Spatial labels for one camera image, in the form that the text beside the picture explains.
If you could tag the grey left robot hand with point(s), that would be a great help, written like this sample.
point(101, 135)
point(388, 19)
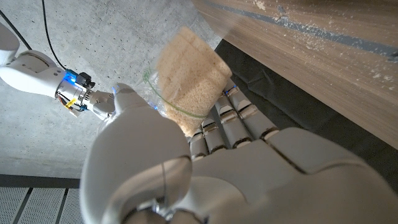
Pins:
point(248, 180)

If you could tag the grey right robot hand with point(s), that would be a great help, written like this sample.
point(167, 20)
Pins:
point(99, 102)

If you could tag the clear plastic cup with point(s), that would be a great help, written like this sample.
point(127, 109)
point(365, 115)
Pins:
point(186, 81)

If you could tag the brown sugar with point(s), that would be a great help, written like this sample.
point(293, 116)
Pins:
point(191, 77)

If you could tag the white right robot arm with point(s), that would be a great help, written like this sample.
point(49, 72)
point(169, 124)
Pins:
point(28, 71)

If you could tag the black backdrop curtain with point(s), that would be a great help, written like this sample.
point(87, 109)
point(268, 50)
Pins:
point(311, 118)

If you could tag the grey tape table outline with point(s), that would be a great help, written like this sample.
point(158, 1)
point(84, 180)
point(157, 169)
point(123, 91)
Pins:
point(311, 31)

